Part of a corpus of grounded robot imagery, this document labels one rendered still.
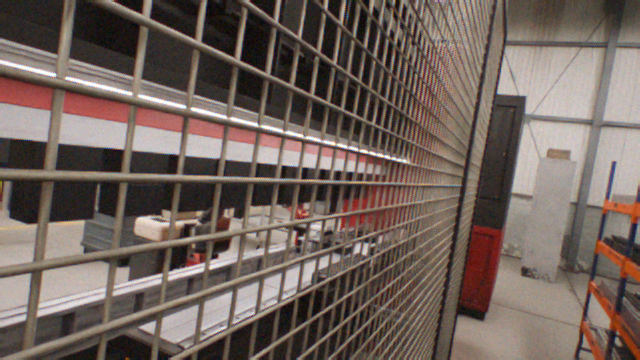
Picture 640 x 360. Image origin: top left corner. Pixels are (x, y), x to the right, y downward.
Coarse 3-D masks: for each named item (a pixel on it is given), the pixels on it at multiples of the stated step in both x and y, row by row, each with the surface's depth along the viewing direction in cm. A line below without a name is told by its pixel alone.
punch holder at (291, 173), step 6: (282, 168) 172; (288, 168) 173; (294, 168) 178; (282, 174) 172; (288, 174) 174; (294, 174) 179; (282, 186) 173; (288, 186) 176; (294, 186) 180; (282, 192) 173; (288, 192) 176; (282, 198) 173; (288, 198) 177; (282, 204) 173
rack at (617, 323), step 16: (608, 192) 355; (608, 208) 339; (624, 208) 288; (608, 256) 309; (624, 256) 265; (592, 272) 359; (624, 272) 261; (592, 288) 345; (624, 288) 262; (608, 304) 287; (592, 336) 323; (624, 336) 236; (576, 352) 363; (592, 352) 304; (608, 352) 265
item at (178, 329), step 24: (312, 264) 159; (264, 288) 123; (288, 288) 126; (192, 312) 98; (216, 312) 100; (240, 312) 103; (288, 312) 120; (144, 336) 83; (168, 336) 85; (192, 336) 87; (240, 336) 99; (264, 336) 110
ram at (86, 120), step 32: (0, 96) 74; (32, 96) 78; (64, 96) 84; (0, 128) 74; (32, 128) 79; (64, 128) 85; (96, 128) 91; (160, 128) 108; (192, 128) 118; (288, 160) 172; (352, 160) 240
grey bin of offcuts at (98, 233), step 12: (96, 216) 425; (108, 216) 418; (132, 216) 417; (144, 216) 430; (84, 228) 433; (96, 228) 425; (108, 228) 416; (132, 228) 420; (84, 240) 433; (96, 240) 425; (108, 240) 416; (120, 240) 410; (132, 240) 423; (84, 252) 438; (120, 264) 423
